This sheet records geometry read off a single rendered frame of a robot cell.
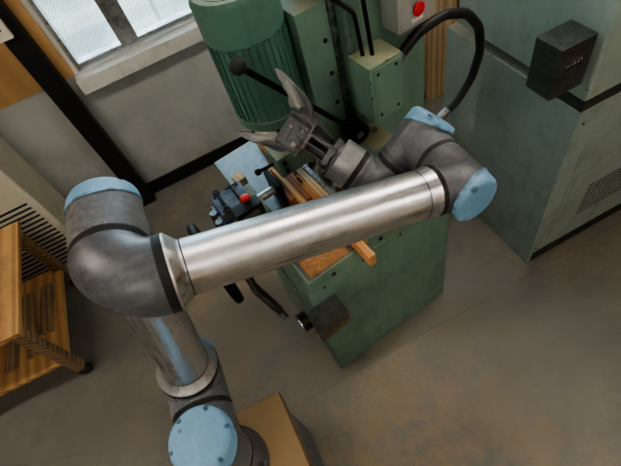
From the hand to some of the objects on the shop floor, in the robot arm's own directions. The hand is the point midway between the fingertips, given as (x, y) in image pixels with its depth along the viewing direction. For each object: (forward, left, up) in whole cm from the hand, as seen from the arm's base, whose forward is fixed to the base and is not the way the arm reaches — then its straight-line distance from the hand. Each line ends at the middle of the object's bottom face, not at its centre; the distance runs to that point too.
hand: (256, 100), depth 90 cm
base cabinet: (+15, -28, -131) cm, 135 cm away
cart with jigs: (+105, +117, -139) cm, 210 cm away
